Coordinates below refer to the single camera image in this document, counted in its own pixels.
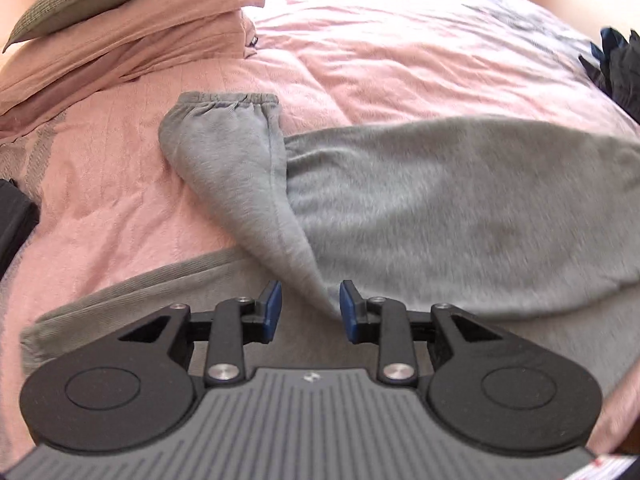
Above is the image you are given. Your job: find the grey pillow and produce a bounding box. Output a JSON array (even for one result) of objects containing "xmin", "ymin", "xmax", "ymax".
[{"xmin": 2, "ymin": 0, "xmax": 177, "ymax": 54}]

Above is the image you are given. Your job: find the black folded garment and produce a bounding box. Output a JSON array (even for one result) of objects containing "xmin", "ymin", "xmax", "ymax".
[{"xmin": 0, "ymin": 177, "xmax": 41, "ymax": 282}]

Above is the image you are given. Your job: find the pink pillow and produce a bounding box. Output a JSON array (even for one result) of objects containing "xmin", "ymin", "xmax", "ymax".
[
  {"xmin": 0, "ymin": 10, "xmax": 259, "ymax": 134},
  {"xmin": 0, "ymin": 0, "xmax": 267, "ymax": 107}
]

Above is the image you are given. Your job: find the pink grey striped blanket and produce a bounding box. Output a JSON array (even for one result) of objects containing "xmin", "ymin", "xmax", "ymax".
[{"xmin": 0, "ymin": 0, "xmax": 640, "ymax": 461}]

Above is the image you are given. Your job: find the navy garment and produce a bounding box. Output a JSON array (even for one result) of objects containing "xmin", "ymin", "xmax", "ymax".
[{"xmin": 579, "ymin": 27, "xmax": 619, "ymax": 94}]

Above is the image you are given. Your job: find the grey sweatshirt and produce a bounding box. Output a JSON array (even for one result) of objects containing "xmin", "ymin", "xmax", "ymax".
[{"xmin": 20, "ymin": 91, "xmax": 640, "ymax": 401}]

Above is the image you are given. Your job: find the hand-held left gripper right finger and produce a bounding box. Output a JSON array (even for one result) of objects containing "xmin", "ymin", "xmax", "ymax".
[{"xmin": 340, "ymin": 280, "xmax": 505, "ymax": 386}]

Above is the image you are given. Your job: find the black jacket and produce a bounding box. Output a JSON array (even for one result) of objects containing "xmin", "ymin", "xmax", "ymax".
[{"xmin": 606, "ymin": 30, "xmax": 640, "ymax": 124}]

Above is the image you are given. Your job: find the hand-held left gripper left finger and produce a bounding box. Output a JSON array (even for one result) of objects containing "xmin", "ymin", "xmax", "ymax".
[{"xmin": 117, "ymin": 280, "xmax": 282, "ymax": 386}]

